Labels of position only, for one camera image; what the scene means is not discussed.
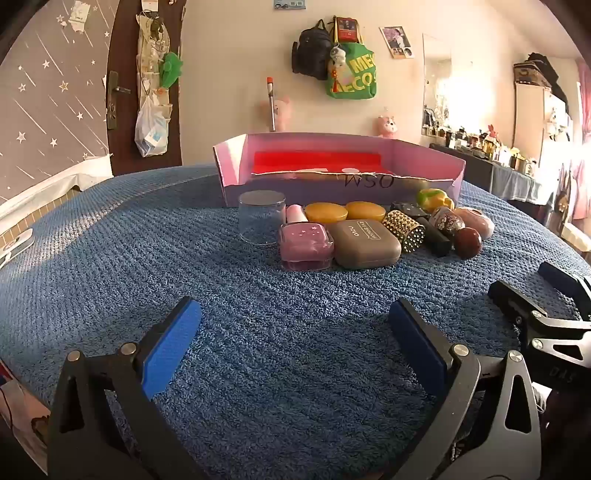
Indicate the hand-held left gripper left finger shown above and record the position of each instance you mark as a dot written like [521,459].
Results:
[171,346]

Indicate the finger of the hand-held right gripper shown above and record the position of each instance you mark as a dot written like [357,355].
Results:
[561,279]
[508,295]

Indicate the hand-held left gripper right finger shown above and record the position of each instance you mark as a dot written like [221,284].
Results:
[415,346]

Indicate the dark red ball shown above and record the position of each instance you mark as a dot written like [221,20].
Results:
[468,242]

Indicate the pink oval case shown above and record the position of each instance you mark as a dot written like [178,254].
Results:
[478,221]

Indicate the black starry bottle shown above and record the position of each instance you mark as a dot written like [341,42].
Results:
[436,237]

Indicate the floral egg-shaped bottle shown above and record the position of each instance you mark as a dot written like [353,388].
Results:
[447,220]

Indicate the grey-brown compact case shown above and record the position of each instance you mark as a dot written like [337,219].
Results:
[364,244]

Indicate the gold studded cylinder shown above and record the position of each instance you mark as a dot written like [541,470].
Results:
[404,230]

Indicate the yellow green toy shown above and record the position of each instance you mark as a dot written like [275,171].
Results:
[434,198]

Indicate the yellow round disc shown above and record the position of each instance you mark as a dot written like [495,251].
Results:
[325,213]
[365,211]

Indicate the pink nail polish bottle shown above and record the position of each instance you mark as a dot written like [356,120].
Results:
[304,244]

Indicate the clear plastic cup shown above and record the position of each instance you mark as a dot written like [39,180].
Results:
[262,217]

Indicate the pink cardboard box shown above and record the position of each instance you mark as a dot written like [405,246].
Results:
[235,166]

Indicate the pink curtain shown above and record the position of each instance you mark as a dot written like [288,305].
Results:
[577,184]

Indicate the blue blanket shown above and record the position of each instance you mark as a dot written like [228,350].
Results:
[277,323]

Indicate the desk with blue cloth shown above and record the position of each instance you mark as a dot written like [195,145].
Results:
[508,180]

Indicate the row of small bottles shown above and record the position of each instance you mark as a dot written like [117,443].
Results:
[480,141]

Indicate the white wardrobe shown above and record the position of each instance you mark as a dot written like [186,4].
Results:
[531,120]

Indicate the small white object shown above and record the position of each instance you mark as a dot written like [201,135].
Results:
[16,242]

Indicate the white bed sheet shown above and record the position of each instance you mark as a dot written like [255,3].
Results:
[46,184]

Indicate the bright pink plush bear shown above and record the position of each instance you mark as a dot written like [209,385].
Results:
[387,127]

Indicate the dark suitcase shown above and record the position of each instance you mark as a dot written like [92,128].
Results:
[531,74]

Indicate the dark wooden door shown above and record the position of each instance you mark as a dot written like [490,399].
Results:
[124,143]

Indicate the white plastic bag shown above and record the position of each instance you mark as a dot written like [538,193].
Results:
[150,129]

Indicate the pale pink plush bear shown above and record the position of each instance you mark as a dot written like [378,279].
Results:
[282,113]

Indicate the green tote bag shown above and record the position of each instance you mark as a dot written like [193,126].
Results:
[355,78]

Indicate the hanging door organiser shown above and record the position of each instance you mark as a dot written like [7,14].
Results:
[147,60]

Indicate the red framed picture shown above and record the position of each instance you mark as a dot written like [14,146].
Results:
[346,30]

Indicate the black backpack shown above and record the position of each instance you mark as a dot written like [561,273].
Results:
[311,50]

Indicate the wall mirror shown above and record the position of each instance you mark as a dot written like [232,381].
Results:
[436,83]

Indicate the wall photo poster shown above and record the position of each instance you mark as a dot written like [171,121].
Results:
[397,41]

